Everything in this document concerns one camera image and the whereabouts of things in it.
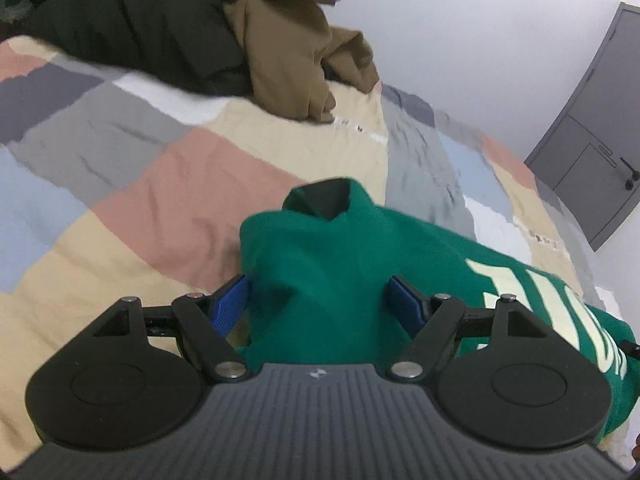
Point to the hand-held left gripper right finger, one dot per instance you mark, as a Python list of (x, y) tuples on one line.
[(406, 305)]

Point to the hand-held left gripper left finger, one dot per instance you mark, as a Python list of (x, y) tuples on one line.
[(230, 305)]

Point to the green hoodie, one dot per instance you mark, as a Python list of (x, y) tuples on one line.
[(325, 260)]

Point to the patchwork blanket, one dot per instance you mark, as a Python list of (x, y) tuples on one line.
[(150, 175)]

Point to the grey door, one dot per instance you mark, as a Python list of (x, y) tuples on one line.
[(585, 170)]

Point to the brown jacket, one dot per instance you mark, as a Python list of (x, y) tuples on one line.
[(280, 45)]

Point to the black jacket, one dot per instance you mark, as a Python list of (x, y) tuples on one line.
[(150, 25)]

